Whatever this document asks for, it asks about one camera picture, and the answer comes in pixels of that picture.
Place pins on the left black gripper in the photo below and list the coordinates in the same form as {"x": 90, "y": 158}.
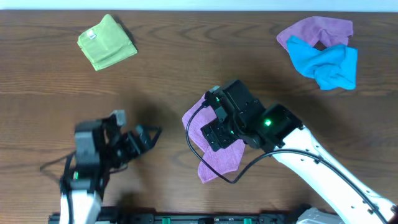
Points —
{"x": 134, "y": 143}

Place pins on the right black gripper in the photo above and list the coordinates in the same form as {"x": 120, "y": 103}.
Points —
{"x": 214, "y": 133}

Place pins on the purple microfiber cloth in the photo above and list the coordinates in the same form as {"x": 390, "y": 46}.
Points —
{"x": 224, "y": 160}

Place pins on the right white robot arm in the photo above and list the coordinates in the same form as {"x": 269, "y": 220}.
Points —
{"x": 280, "y": 134}

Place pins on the crumpled blue cloth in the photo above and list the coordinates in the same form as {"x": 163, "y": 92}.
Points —
{"x": 333, "y": 67}

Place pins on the folded green cloth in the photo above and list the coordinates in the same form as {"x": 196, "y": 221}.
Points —
{"x": 106, "y": 43}

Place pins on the purple cloth at back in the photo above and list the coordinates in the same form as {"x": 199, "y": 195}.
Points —
{"x": 328, "y": 31}

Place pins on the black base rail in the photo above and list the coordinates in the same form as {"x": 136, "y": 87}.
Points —
{"x": 114, "y": 215}

